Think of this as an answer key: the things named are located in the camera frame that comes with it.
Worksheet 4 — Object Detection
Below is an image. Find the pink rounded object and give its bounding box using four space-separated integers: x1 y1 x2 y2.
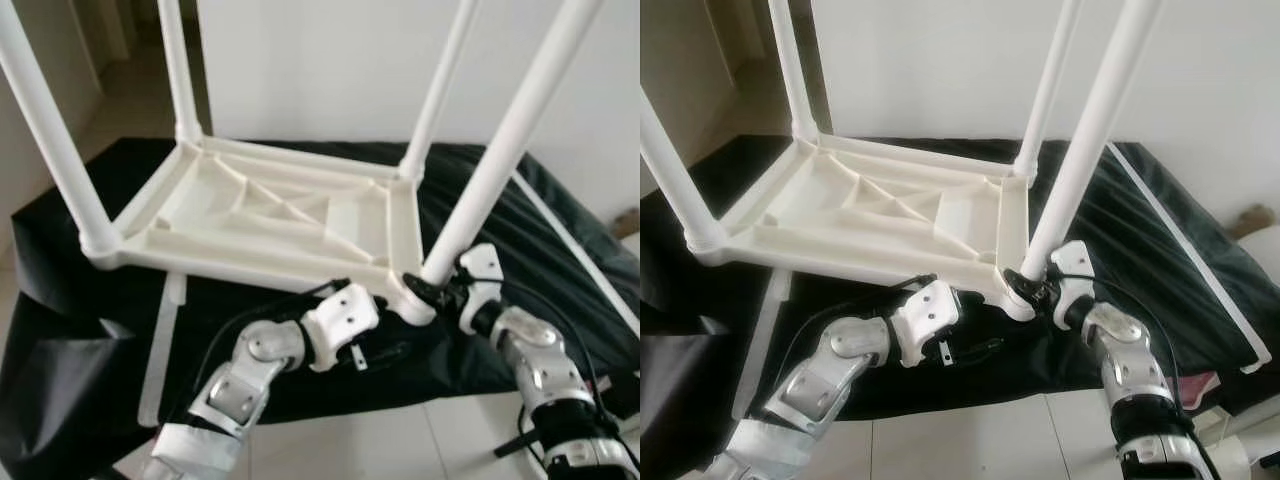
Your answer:
1179 374 1223 402

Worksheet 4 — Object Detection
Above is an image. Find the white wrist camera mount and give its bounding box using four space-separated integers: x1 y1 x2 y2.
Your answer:
457 243 507 332
1049 240 1099 327
892 280 964 370
300 283 382 374

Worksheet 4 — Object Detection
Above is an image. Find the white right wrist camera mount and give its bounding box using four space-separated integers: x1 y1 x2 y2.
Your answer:
1049 240 1099 327
457 243 507 332

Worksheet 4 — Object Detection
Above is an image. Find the white plastic table top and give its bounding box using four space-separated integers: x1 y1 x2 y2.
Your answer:
82 138 440 327
688 135 1037 322

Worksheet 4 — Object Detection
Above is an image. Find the black tablecloth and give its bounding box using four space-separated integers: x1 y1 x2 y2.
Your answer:
640 135 1280 480
0 137 641 480

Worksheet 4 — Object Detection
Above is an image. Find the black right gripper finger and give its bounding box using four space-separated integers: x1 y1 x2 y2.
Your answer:
1002 267 1042 300
402 274 447 307

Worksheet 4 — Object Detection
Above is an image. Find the white floor fan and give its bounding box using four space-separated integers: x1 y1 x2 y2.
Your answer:
1200 400 1280 480

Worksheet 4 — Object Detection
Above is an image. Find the white tape strip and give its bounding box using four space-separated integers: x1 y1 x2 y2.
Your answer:
729 269 795 422
134 274 189 427
510 170 641 337
1105 142 1272 377

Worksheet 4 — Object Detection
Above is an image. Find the white rounded object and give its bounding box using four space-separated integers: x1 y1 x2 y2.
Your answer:
1240 228 1280 273

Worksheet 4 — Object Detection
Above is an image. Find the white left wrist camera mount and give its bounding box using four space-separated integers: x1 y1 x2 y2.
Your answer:
300 283 382 374
892 280 964 370

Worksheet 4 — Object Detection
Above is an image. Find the black metal table leg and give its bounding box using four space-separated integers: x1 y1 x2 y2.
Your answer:
494 429 538 459

